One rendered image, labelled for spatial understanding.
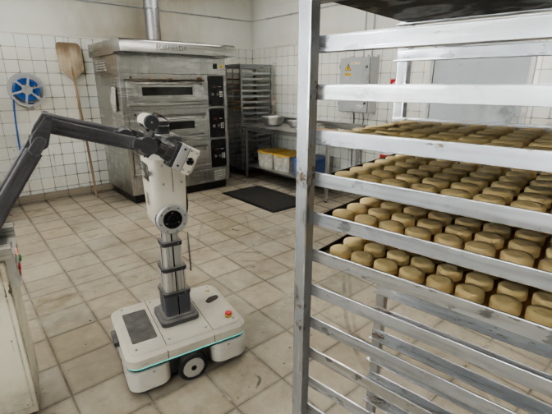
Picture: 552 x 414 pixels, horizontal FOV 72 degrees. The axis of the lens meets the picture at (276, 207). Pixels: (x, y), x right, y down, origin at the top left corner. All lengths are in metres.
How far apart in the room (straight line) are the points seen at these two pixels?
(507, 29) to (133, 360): 1.93
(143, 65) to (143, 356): 3.86
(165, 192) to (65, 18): 4.40
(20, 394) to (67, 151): 4.28
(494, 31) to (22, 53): 5.61
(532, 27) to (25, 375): 2.11
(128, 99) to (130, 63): 0.42
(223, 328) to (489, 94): 1.82
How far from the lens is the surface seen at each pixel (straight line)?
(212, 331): 2.18
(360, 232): 0.80
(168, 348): 2.12
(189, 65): 5.50
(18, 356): 2.08
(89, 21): 6.15
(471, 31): 0.69
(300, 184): 0.82
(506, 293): 0.84
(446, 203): 0.71
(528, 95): 0.67
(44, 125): 1.64
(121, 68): 5.14
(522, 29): 0.67
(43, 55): 5.97
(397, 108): 1.18
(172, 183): 1.92
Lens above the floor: 1.52
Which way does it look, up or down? 18 degrees down
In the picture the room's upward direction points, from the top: straight up
